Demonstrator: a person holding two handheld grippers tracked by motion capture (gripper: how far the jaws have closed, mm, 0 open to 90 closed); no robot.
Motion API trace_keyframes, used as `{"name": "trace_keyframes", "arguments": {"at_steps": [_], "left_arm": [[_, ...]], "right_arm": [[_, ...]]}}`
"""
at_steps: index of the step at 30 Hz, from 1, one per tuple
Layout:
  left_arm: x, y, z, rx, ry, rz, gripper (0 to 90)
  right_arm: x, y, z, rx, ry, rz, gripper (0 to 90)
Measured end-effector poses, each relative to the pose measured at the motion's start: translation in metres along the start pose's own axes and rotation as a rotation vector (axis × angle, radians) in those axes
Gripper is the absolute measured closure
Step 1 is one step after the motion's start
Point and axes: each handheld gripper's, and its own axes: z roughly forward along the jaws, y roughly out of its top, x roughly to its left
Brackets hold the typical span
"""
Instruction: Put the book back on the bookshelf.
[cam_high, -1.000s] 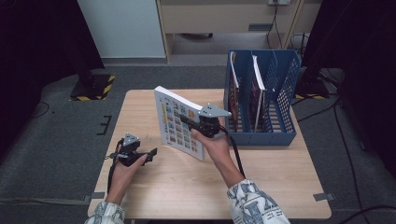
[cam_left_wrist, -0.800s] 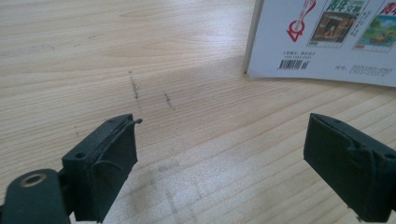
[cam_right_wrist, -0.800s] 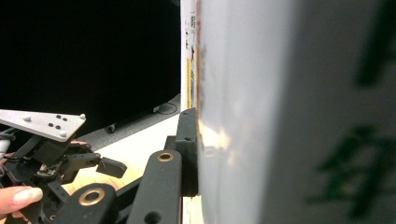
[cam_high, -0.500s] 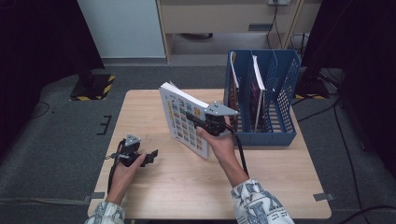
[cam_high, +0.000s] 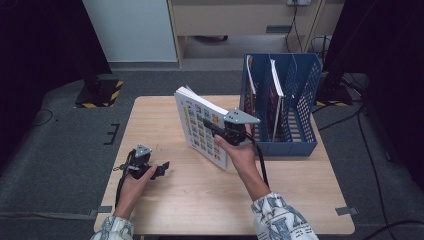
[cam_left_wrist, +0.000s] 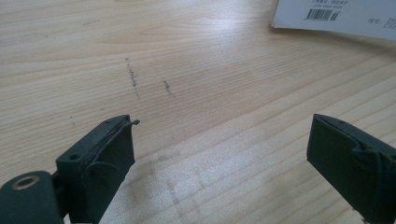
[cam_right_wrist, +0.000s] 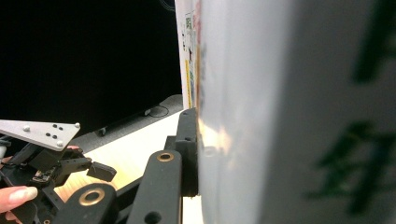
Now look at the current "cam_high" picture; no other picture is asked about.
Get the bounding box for right hand-held gripper black cable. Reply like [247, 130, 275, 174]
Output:
[246, 131, 270, 188]

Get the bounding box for black stand base yellow stripes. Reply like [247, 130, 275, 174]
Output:
[74, 78, 124, 109]
[314, 83, 354, 108]

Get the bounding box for hand-held gripper black cable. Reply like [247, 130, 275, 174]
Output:
[246, 131, 270, 188]
[113, 164, 130, 208]

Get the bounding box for thin black floor cable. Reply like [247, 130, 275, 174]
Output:
[33, 108, 54, 128]

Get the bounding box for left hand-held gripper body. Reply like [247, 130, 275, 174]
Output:
[124, 143, 153, 179]

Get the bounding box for black socket cable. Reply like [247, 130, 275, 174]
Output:
[284, 3, 304, 54]

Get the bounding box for left hand-held gripper black cable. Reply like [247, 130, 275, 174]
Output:
[113, 164, 130, 208]

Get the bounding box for person's right hand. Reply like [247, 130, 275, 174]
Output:
[213, 123, 260, 175]

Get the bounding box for white book with picture grid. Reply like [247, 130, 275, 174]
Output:
[173, 85, 231, 170]

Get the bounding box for long black floor cable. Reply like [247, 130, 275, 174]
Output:
[356, 109, 393, 240]

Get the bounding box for person's left hand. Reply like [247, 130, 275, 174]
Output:
[114, 165, 158, 219]

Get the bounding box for dark curtain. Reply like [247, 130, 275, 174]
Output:
[0, 0, 113, 168]
[323, 0, 424, 183]

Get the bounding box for thick black floor cable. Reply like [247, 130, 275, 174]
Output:
[354, 219, 424, 240]

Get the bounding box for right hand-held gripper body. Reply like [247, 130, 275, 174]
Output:
[214, 108, 261, 147]

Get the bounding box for white cabinet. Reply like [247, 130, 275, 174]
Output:
[82, 0, 178, 63]

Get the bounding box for blue plastic file rack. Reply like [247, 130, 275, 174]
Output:
[239, 52, 324, 158]

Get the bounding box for light wooden desk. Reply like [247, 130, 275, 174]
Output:
[166, 0, 346, 69]

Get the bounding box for tangled black cables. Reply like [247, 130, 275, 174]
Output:
[309, 34, 333, 64]

